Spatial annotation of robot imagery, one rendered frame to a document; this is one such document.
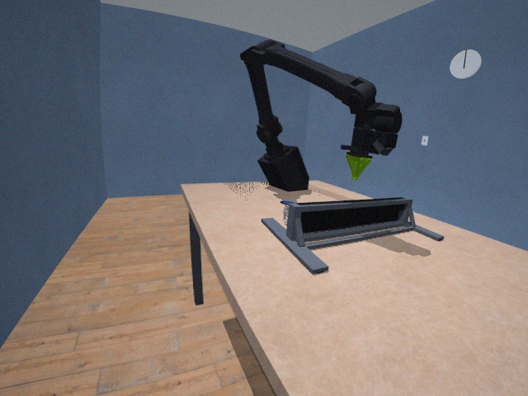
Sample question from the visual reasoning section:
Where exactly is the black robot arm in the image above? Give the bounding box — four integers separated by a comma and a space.
240, 40, 402, 161

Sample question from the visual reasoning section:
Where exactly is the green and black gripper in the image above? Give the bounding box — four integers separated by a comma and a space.
341, 127, 379, 180

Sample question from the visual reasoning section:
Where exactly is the grey patch panel rack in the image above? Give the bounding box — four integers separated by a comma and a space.
262, 197, 445, 274

